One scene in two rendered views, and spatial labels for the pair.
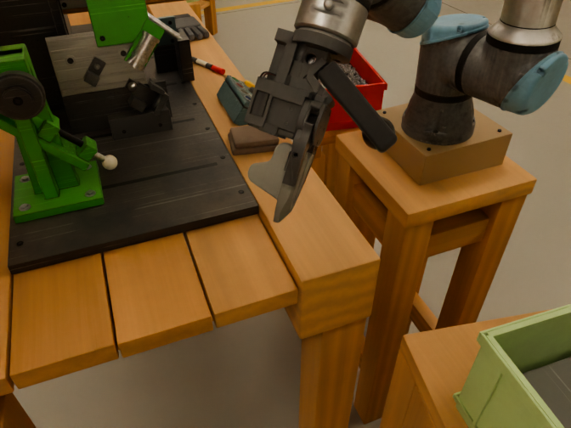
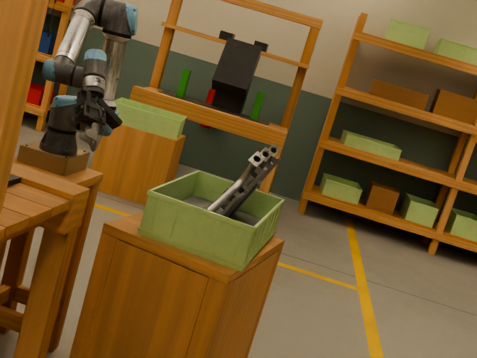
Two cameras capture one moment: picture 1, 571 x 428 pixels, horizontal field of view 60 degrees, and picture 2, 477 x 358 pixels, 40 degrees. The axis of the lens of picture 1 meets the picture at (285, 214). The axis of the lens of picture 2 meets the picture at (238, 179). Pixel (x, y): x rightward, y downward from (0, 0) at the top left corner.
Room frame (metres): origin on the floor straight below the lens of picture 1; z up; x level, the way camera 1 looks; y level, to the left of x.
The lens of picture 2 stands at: (-1.00, 1.60, 1.55)
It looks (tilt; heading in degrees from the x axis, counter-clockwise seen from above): 11 degrees down; 299
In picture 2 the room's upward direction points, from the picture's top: 17 degrees clockwise
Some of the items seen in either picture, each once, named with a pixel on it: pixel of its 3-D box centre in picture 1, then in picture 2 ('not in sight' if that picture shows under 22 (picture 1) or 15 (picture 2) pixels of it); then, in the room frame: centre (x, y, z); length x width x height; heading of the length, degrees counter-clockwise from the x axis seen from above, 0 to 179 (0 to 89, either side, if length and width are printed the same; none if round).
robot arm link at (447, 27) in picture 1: (453, 52); (67, 111); (0.93, -0.32, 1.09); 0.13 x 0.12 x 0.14; 36
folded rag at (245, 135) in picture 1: (252, 137); not in sight; (0.90, 0.07, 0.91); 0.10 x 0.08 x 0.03; 101
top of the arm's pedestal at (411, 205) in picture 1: (428, 162); (52, 171); (0.93, -0.33, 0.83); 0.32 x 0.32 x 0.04; 22
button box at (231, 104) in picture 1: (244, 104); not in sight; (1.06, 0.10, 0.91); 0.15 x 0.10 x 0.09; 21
